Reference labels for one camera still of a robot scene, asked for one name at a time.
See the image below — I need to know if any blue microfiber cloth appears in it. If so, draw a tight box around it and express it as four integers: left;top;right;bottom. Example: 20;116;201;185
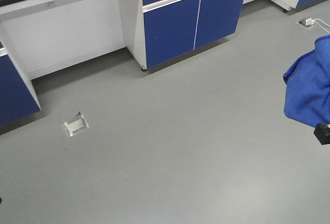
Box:
283;35;329;127

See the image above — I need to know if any blue double-door cabinet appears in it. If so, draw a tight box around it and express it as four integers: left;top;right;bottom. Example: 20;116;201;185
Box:
119;0;244;71

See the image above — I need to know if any silver floor socket box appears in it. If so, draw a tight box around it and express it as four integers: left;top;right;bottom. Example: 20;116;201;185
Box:
63;112;89;137

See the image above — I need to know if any left blue cabinet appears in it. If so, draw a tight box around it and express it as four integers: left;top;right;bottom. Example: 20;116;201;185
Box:
1;26;41;127

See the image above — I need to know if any floor outlet with plug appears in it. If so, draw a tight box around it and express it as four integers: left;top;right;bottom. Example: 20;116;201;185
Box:
297;18;316;29

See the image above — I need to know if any black corner camera mount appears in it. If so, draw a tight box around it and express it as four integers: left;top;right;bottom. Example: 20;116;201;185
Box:
313;123;330;145

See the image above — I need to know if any white power cable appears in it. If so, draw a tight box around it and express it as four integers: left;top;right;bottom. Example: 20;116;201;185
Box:
311;19;330;35

